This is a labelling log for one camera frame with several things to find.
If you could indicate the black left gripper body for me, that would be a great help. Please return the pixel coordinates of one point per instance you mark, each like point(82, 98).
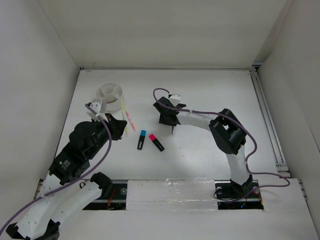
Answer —
point(103, 138)

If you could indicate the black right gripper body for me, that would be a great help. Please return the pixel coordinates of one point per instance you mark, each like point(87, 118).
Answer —
point(163, 120)

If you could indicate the yellow thin highlighter pen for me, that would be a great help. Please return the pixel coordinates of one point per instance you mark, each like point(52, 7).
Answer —
point(124, 117)

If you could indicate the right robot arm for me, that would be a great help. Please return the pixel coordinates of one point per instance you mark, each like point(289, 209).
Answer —
point(229, 137)

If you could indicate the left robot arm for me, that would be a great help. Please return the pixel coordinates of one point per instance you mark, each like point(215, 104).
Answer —
point(47, 213)

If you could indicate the pink cap black marker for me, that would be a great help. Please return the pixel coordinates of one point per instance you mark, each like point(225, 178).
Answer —
point(156, 142)

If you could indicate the blue cap black marker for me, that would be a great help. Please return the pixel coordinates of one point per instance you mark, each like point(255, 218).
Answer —
point(141, 140)

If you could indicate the white round compartment container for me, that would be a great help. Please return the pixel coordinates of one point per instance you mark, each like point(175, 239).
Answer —
point(112, 96)

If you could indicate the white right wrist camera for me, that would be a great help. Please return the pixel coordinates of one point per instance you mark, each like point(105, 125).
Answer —
point(174, 98)

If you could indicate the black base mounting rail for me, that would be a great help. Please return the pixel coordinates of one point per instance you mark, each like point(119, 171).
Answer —
point(174, 195)

